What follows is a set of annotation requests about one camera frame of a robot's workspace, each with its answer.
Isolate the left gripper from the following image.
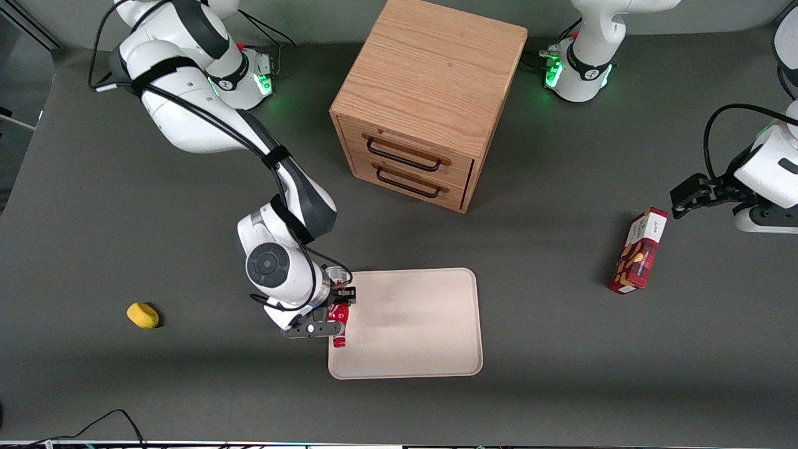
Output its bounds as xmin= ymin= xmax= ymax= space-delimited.
xmin=670 ymin=125 xmax=798 ymax=220

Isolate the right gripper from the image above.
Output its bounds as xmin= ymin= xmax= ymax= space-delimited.
xmin=264 ymin=284 xmax=358 ymax=340

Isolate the red ketchup bottle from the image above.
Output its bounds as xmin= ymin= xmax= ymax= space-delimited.
xmin=325 ymin=266 xmax=352 ymax=348

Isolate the beige rectangular tray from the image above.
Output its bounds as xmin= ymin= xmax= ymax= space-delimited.
xmin=327 ymin=268 xmax=484 ymax=380

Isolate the red snack box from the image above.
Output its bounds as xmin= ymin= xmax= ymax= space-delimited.
xmin=608 ymin=207 xmax=669 ymax=295

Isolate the yellow sponge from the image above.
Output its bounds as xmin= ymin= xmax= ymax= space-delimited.
xmin=127 ymin=302 xmax=160 ymax=329

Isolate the wooden drawer cabinet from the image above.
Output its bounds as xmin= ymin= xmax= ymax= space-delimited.
xmin=329 ymin=0 xmax=529 ymax=215

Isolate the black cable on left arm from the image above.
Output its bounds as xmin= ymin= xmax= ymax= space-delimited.
xmin=703 ymin=103 xmax=798 ymax=183

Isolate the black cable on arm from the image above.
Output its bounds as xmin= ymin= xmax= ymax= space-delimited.
xmin=89 ymin=0 xmax=354 ymax=312
xmin=703 ymin=103 xmax=798 ymax=183

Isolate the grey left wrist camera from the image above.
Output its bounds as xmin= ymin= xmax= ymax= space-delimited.
xmin=733 ymin=205 xmax=798 ymax=235

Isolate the wooden drawer with black handle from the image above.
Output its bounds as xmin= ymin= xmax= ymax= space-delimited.
xmin=351 ymin=153 xmax=469 ymax=211
xmin=340 ymin=116 xmax=476 ymax=189

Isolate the black left arm base cable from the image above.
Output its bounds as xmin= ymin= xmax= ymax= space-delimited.
xmin=522 ymin=19 xmax=582 ymax=70

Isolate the black arm base cable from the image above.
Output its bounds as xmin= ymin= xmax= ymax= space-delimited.
xmin=522 ymin=19 xmax=582 ymax=70
xmin=237 ymin=9 xmax=298 ymax=79

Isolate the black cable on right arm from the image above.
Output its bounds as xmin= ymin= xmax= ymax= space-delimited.
xmin=89 ymin=0 xmax=354 ymax=312

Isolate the black cable at table edge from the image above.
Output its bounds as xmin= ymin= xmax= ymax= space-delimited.
xmin=0 ymin=408 xmax=148 ymax=449

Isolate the black right arm base cable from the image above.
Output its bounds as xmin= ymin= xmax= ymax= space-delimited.
xmin=237 ymin=9 xmax=298 ymax=79

